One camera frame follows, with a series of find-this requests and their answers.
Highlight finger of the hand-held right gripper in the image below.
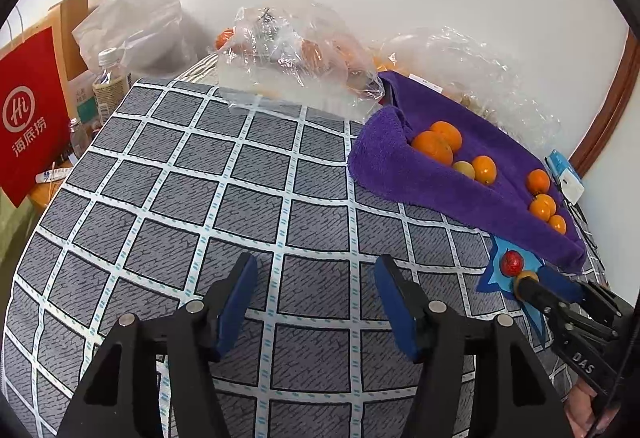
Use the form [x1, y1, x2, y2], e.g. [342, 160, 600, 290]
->
[537, 266, 589, 304]
[515, 279, 571, 320]

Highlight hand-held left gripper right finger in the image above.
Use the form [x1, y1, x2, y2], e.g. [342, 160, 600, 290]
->
[374, 254, 573, 438]

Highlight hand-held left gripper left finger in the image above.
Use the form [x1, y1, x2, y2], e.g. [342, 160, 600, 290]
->
[57, 252, 259, 438]

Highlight small orange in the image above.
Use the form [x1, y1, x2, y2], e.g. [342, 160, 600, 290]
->
[529, 193, 557, 222]

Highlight purple towel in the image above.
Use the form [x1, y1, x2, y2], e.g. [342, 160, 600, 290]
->
[347, 70, 587, 275]

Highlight large orange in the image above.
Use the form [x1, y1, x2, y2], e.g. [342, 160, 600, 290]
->
[411, 130, 453, 165]

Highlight person's right hand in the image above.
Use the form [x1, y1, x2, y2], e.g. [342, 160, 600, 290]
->
[565, 380, 621, 438]

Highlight small red fruit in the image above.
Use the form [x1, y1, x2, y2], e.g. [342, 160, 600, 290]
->
[501, 250, 524, 278]

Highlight blue star-shaped felt mat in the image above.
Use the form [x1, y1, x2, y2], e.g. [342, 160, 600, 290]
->
[475, 235, 556, 349]

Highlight white and blue box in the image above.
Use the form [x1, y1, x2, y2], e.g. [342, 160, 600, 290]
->
[545, 150, 585, 204]

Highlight grey checked blanket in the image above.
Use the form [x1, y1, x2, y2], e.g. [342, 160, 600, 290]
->
[2, 53, 608, 438]

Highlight small clear bottle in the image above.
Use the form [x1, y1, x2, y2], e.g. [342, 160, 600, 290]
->
[67, 118, 91, 160]

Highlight large clear plastic bag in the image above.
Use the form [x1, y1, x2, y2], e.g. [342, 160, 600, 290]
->
[370, 25, 563, 154]

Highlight clear plastic bag with oranges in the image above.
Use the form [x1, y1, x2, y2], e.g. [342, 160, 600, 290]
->
[215, 0, 386, 111]

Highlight labelled plastic bottle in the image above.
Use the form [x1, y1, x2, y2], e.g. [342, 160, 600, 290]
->
[92, 48, 132, 124]

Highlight white and green carton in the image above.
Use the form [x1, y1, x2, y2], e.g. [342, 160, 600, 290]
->
[75, 73, 99, 120]

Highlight red paper bag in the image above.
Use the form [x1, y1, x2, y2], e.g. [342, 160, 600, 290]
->
[0, 0, 91, 208]

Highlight white translucent plastic bag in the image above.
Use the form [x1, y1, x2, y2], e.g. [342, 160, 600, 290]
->
[72, 0, 201, 79]

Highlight black cables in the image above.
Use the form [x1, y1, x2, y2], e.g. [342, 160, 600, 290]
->
[552, 173, 601, 249]

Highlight brown wooden frame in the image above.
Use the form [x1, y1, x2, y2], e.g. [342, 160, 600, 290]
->
[570, 30, 640, 179]

